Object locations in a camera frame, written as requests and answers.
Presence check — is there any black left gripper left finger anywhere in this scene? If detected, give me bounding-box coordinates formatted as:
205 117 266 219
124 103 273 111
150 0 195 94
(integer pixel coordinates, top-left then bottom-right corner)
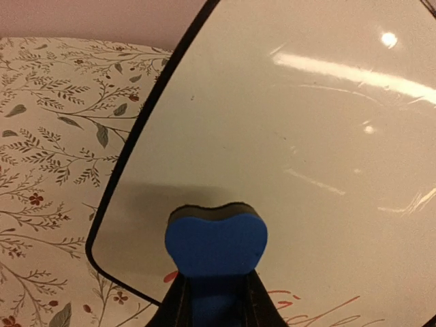
146 272 187 327

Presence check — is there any blue whiteboard eraser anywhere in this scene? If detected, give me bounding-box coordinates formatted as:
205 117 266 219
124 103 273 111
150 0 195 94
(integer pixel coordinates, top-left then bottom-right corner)
165 202 268 326

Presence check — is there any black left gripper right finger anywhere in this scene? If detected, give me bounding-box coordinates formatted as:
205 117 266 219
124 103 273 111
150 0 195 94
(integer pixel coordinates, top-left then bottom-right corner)
247 270 287 327

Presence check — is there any small black-framed whiteboard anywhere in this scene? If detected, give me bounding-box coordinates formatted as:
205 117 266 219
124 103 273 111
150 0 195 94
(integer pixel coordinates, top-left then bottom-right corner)
86 1 435 326

